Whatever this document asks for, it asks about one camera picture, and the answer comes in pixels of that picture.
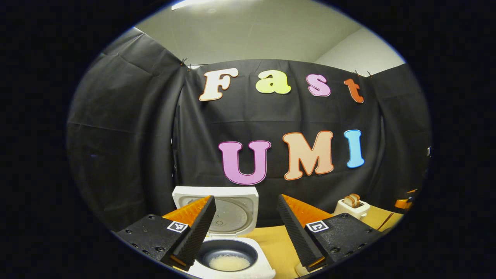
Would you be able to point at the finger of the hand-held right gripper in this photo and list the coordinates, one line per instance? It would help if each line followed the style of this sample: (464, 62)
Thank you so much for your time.
(405, 202)

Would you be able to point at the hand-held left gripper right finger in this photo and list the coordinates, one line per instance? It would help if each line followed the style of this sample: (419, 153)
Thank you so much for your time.
(296, 232)

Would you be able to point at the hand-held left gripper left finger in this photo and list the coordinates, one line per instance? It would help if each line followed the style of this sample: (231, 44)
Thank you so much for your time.
(197, 232)

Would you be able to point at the white rice heap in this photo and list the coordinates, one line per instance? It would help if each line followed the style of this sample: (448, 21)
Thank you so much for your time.
(228, 263)

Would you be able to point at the white rice cooker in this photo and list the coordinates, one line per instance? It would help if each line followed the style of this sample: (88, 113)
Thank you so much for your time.
(232, 192)

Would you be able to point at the toast bread slice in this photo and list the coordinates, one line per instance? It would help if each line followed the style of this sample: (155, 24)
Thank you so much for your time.
(348, 201)
(355, 198)

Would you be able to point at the white toaster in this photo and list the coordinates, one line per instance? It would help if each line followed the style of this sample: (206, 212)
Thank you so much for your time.
(345, 208)

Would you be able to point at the black backdrop cloth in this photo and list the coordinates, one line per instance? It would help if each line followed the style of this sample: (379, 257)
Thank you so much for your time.
(135, 135)

